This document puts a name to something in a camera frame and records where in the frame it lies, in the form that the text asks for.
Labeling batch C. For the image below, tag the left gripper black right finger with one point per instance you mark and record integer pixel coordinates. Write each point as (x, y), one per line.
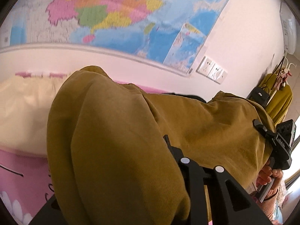
(229, 202)

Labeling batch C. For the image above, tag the olive brown corduroy garment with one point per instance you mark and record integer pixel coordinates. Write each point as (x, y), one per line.
(217, 133)

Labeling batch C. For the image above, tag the pink printed bed sheet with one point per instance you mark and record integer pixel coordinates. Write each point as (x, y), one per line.
(23, 182)

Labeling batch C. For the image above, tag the colourful wall map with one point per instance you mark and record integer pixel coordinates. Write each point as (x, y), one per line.
(169, 32)

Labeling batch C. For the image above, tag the yellow hanging garment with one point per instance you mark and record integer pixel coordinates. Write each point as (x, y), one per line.
(280, 96)

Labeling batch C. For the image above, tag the black garment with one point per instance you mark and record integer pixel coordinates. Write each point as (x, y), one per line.
(195, 97)

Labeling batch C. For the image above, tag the black hanging handbag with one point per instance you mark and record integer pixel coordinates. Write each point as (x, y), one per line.
(262, 94)

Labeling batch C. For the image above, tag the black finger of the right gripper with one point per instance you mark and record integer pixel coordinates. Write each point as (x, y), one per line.
(263, 129)

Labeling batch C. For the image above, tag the white wall socket panel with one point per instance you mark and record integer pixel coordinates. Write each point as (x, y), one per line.
(212, 70)

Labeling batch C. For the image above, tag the pink sleeve forearm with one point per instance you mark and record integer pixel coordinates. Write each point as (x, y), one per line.
(272, 206)

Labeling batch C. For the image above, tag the cream pillow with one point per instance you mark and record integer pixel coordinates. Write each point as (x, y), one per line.
(25, 106)

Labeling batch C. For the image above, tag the white air conditioner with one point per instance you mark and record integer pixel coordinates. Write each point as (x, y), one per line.
(288, 22)

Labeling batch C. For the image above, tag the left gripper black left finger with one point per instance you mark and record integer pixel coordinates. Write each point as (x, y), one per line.
(49, 214)

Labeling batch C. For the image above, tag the person's right hand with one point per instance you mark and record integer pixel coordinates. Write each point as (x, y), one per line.
(266, 175)

